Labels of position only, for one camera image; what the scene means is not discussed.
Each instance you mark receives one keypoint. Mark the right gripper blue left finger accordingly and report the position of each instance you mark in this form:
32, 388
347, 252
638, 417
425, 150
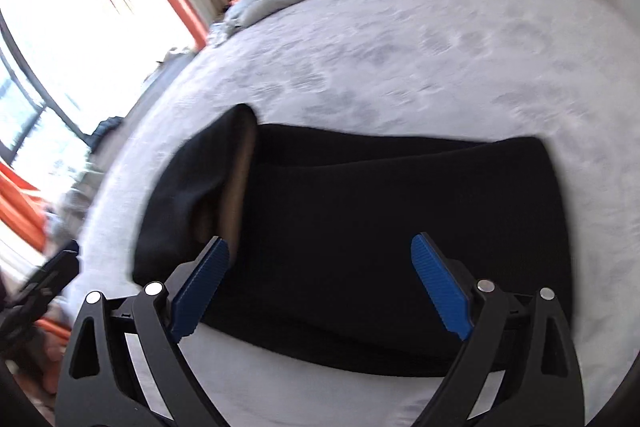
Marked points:
98, 384

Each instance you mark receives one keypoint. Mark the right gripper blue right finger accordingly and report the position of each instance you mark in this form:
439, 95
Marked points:
517, 365

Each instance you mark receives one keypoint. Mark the black pants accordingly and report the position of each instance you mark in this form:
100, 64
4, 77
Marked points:
319, 226

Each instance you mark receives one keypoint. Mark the white drawer cabinet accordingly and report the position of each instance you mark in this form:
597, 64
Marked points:
70, 211

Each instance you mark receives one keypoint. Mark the dark blue folded clothes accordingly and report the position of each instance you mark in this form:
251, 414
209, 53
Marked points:
104, 128

